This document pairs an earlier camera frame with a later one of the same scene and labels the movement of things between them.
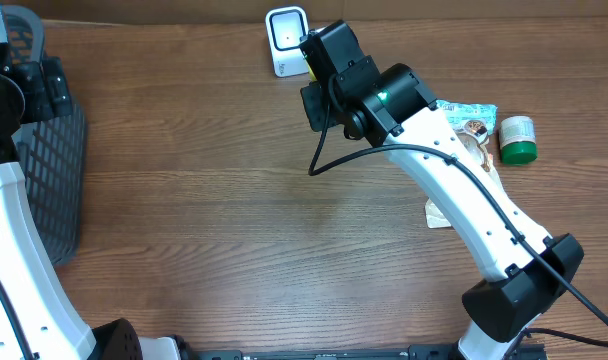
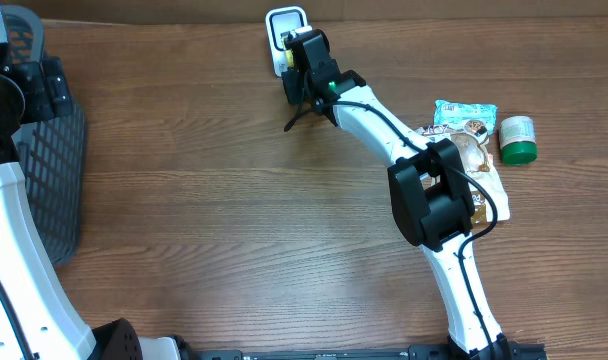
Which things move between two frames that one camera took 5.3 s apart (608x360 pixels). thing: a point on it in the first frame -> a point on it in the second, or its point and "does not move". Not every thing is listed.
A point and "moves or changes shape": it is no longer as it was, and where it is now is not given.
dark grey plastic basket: [52, 152] does not move
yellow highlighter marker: [311, 73] moves or changes shape
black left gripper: [50, 87] does not move
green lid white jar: [518, 139] does not move
